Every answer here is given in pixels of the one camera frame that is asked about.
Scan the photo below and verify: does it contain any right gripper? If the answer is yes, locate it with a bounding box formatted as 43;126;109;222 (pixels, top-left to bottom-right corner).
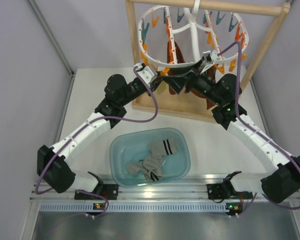
163;59;224;106

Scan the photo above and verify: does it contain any yellow sock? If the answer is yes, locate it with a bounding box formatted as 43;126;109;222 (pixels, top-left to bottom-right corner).
156;82;167;95

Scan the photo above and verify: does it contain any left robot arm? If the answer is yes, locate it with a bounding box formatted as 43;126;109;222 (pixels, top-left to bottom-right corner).
35;70;162;199

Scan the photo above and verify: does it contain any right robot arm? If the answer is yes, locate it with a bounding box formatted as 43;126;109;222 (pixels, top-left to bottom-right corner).
163;60;300;206

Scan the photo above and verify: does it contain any right brown sock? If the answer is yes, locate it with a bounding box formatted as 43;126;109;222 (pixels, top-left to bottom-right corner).
187;66;217;110

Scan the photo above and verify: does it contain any wooden hanging rack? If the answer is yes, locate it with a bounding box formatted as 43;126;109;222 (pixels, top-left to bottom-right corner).
125;0;291;123

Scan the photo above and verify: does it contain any teal plastic tub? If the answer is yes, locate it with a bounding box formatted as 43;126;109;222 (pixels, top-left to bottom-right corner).
109;127;191;188

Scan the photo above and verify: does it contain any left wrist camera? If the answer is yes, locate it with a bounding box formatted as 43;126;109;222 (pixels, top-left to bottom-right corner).
133;63;158;86

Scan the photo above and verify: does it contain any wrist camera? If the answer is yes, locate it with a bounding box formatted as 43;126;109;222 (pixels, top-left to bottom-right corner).
202;50;220;64
133;63;158;86

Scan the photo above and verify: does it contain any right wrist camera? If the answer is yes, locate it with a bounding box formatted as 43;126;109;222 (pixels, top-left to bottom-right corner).
202;50;220;64

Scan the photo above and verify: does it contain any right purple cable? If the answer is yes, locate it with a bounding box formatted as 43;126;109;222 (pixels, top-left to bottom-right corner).
216;41;300;218

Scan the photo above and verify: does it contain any purple cable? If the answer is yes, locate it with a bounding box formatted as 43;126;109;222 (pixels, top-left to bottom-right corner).
216;41;300;218
34;65;159;218

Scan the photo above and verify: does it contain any aluminium mounting rail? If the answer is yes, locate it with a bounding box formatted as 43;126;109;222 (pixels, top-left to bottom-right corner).
29;172;300;201

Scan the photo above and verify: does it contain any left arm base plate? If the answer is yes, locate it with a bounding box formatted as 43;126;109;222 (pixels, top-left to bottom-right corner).
74;184;119;200

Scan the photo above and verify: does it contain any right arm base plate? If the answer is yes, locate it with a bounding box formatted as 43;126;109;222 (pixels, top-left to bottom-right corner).
206;183;240;201

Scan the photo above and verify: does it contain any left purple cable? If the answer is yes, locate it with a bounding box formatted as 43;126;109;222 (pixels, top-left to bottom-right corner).
34;65;159;218

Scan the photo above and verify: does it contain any slotted cable duct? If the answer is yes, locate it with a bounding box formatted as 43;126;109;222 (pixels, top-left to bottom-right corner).
39;202;241;213

